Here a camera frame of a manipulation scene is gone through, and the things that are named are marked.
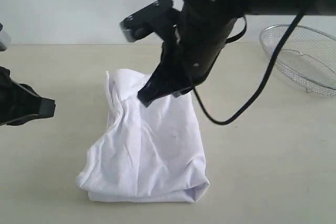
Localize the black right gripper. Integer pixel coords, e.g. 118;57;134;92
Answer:
138;32;226;107

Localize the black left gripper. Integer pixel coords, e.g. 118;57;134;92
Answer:
1;67;56;126

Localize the white t-shirt red print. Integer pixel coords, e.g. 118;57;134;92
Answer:
76;69;209;203

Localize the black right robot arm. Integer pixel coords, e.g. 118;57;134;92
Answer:
138;0;335;106

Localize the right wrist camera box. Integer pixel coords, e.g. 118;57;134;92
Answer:
120;0;180;42

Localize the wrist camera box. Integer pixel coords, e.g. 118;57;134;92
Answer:
0;23;11;52
120;0;180;42

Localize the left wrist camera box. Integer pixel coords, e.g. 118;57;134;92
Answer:
0;23;11;52

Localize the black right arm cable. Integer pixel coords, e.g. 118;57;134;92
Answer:
193;0;336;125

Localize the metal wire mesh basket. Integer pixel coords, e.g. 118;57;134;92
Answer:
275;25;335;97

